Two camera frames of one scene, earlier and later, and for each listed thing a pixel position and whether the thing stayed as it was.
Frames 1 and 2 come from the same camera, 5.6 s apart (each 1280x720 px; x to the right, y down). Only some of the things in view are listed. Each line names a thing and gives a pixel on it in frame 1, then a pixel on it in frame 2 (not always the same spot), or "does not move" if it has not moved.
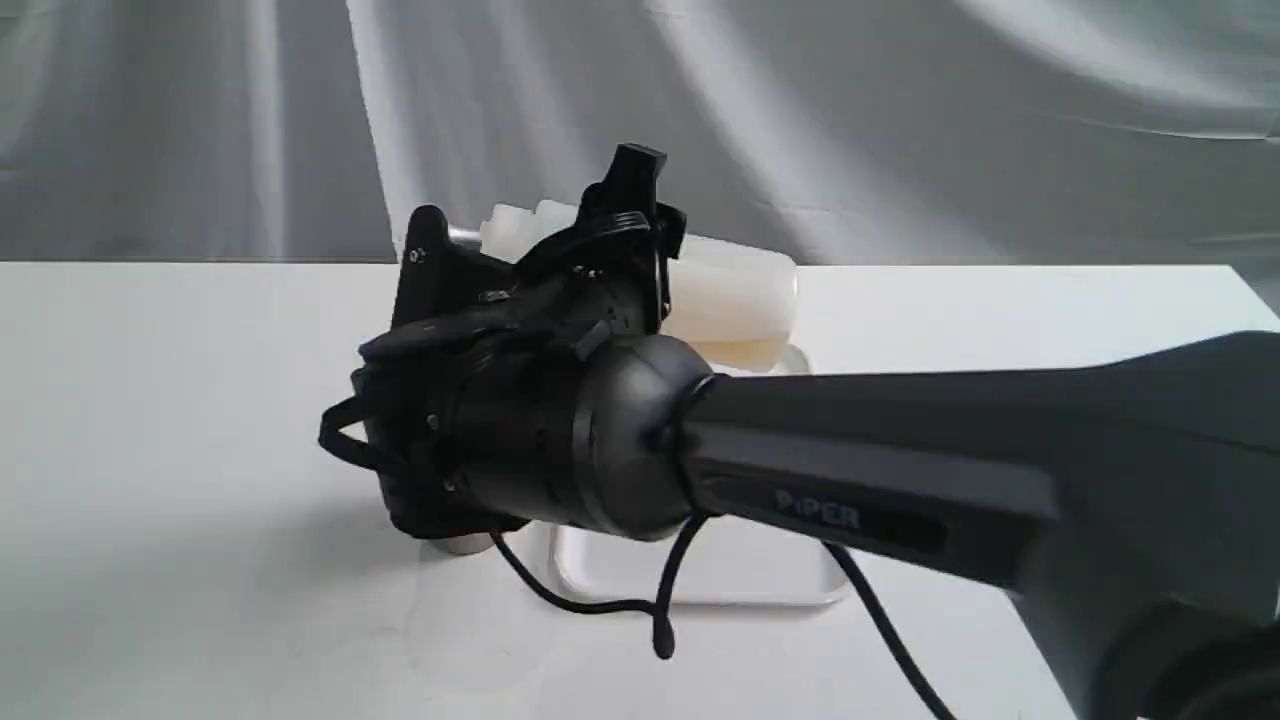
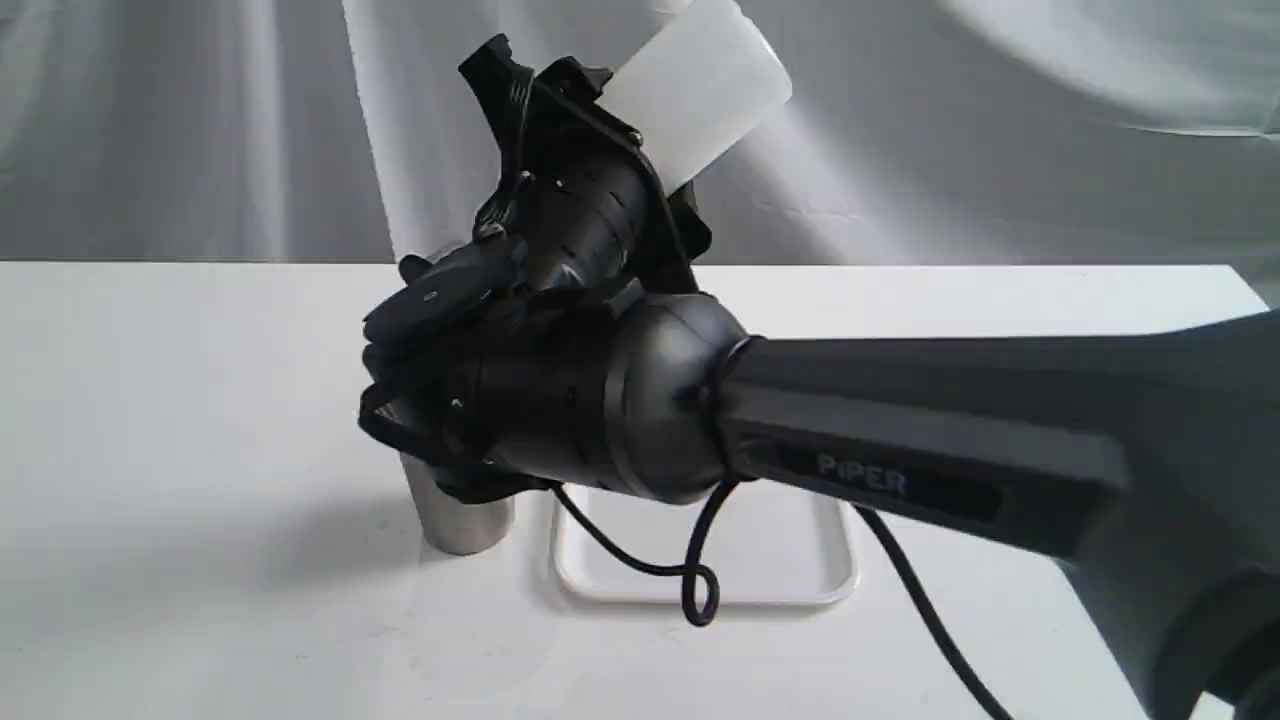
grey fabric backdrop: [1025, 133] does not move
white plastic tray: [725, 563] does not move
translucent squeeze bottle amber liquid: [729, 308] → [698, 74]
